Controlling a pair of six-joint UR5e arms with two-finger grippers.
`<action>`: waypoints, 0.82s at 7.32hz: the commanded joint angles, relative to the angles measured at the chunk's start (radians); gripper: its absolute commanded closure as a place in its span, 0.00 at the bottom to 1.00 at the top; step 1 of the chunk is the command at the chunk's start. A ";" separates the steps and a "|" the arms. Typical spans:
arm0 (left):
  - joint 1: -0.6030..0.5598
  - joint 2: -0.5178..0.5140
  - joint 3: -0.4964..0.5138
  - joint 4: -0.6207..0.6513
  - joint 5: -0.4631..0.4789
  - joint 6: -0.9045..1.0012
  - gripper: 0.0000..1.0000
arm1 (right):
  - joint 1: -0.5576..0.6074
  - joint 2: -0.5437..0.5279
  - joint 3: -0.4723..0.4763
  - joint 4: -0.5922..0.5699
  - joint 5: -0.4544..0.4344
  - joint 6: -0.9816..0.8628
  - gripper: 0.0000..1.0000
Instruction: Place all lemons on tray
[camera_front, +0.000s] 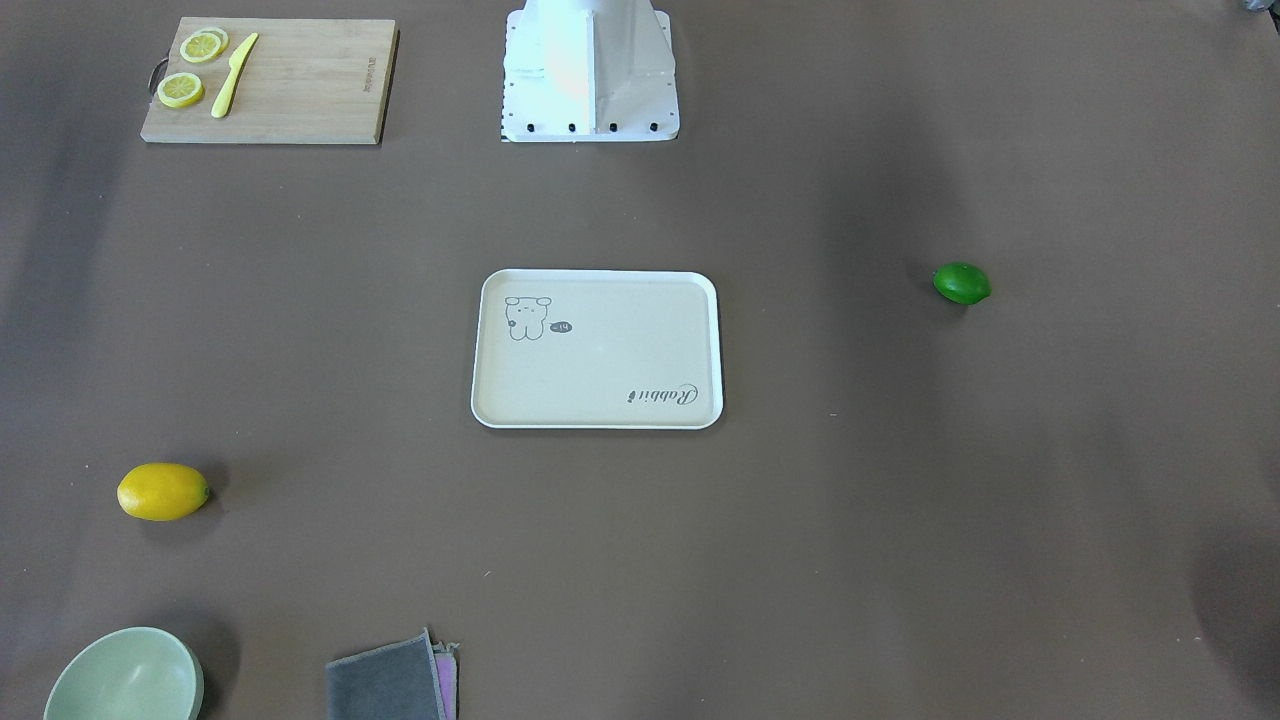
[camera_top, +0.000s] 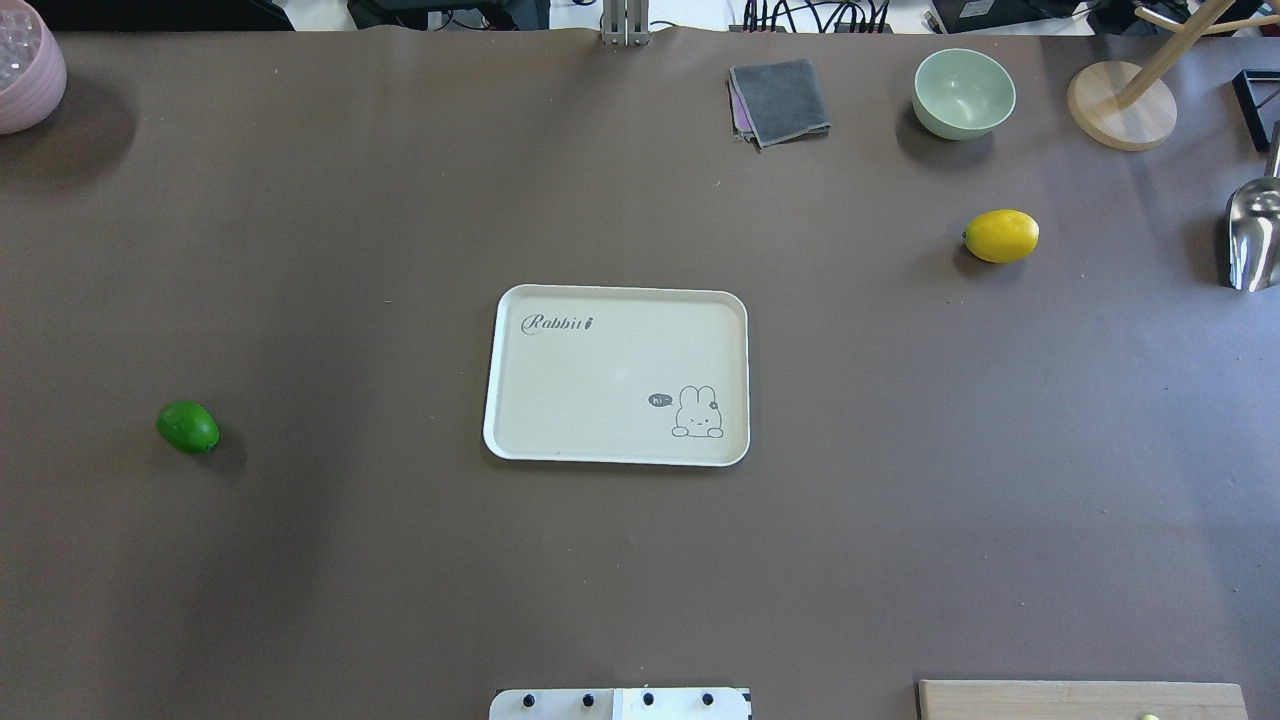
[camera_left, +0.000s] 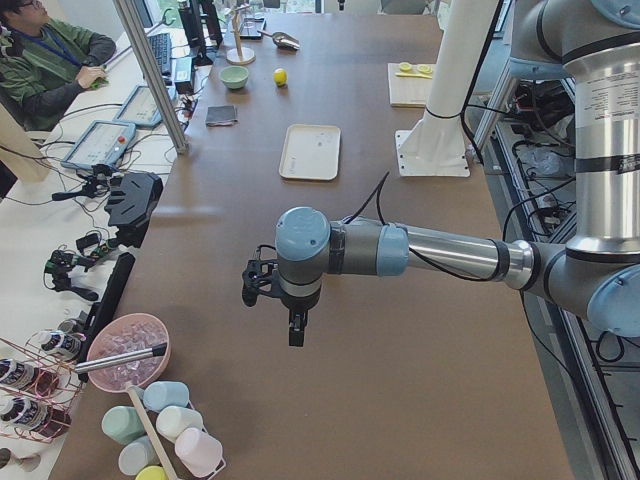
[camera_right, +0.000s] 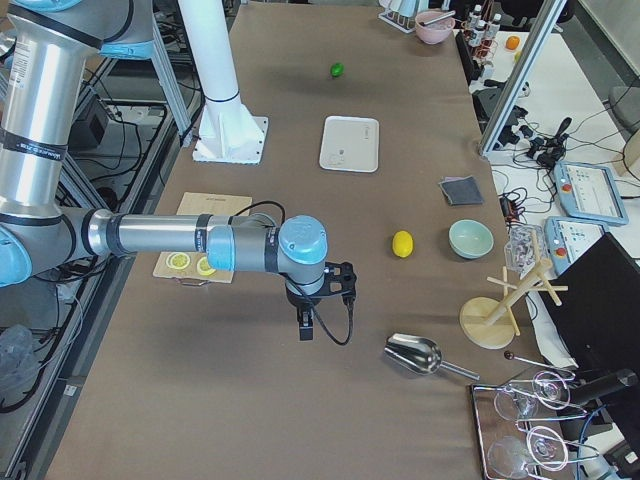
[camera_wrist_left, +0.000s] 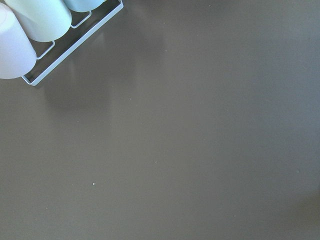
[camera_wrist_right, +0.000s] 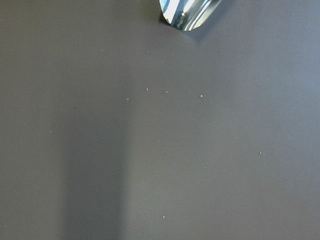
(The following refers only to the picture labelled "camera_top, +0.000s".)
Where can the wooden mug tree stand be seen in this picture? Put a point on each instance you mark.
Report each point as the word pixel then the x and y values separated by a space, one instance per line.
pixel 1129 108

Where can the grey folded cloth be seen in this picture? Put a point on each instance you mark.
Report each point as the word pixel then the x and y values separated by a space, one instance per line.
pixel 777 103

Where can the cream rabbit print tray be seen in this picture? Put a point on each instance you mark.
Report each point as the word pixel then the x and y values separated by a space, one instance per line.
pixel 619 374

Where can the black wire glass rack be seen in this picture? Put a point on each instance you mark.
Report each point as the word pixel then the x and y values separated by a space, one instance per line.
pixel 1253 89

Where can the pink ribbed bowl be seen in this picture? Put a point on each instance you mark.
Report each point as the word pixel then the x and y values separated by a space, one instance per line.
pixel 33 71

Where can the green lime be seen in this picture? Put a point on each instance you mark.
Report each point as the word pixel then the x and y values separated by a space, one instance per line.
pixel 188 426

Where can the yellow lemon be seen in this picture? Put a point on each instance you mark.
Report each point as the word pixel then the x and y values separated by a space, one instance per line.
pixel 1002 236

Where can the pale green bowl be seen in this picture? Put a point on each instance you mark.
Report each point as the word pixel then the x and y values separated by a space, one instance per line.
pixel 960 94

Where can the wooden cutting board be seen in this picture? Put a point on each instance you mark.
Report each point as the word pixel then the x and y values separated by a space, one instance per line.
pixel 1015 699

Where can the metal scoop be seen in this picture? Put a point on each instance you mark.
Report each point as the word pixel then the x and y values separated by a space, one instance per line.
pixel 1253 228

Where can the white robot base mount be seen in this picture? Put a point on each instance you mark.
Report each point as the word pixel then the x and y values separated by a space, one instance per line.
pixel 693 702

